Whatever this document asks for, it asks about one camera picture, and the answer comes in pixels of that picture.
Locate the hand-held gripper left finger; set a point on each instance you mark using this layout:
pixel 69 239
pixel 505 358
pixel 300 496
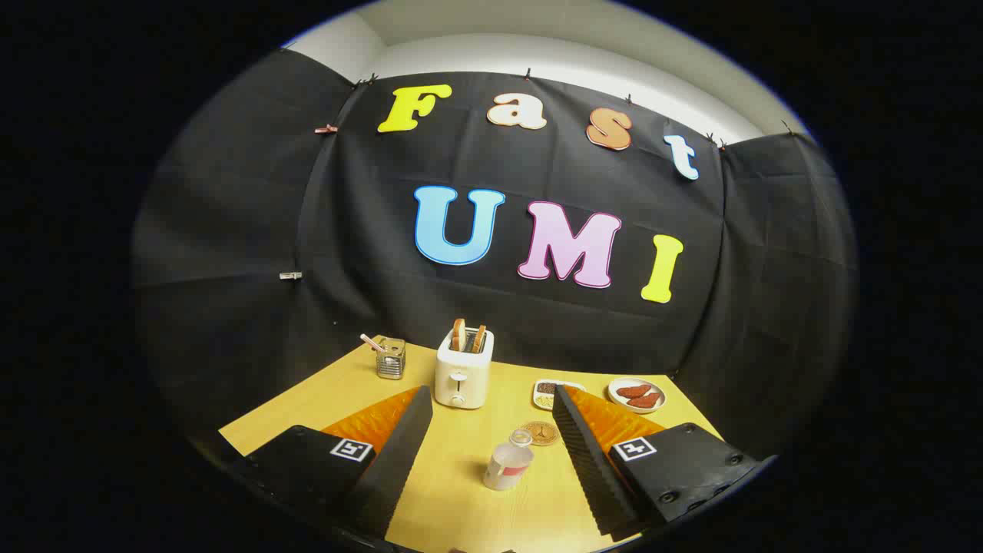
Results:
pixel 399 461

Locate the toast slice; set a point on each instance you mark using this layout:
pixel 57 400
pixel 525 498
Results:
pixel 458 336
pixel 478 339

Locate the metal mesh holder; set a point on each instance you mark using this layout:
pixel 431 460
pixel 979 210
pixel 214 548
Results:
pixel 390 365

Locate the pink striped straw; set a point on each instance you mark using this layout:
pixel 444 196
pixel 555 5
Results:
pixel 370 342

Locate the white divided dish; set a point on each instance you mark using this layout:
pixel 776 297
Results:
pixel 545 393

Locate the wooden table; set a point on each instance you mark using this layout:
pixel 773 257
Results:
pixel 461 445

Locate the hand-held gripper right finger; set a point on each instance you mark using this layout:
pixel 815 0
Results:
pixel 591 468

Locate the round cork coaster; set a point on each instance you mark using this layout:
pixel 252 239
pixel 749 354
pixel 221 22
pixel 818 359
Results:
pixel 544 435

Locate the white toaster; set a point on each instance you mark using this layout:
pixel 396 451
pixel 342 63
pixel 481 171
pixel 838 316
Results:
pixel 463 376

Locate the clear juice bottle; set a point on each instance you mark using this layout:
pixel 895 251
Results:
pixel 505 465

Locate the white round plate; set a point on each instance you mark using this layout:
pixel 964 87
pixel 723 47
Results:
pixel 618 404

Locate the red meat piece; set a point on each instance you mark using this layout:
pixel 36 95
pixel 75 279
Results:
pixel 633 391
pixel 645 400

